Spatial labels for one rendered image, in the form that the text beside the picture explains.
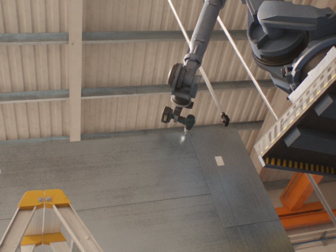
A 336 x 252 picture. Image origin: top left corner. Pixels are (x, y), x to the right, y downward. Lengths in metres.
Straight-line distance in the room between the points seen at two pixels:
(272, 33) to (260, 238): 1.24
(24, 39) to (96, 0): 1.53
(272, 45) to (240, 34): 6.83
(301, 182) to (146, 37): 6.39
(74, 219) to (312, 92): 1.23
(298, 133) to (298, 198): 10.70
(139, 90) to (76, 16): 2.67
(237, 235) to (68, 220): 1.26
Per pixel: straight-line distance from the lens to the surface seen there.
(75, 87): 8.37
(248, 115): 11.35
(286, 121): 2.19
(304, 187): 12.50
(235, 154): 3.11
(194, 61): 2.80
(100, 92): 9.27
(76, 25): 7.60
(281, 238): 2.83
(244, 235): 2.74
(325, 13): 2.39
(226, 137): 3.19
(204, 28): 2.96
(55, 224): 2.03
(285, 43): 2.53
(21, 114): 9.65
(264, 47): 2.54
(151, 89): 9.50
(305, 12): 2.38
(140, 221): 2.63
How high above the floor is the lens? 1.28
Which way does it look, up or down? 41 degrees up
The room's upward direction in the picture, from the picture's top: 18 degrees counter-clockwise
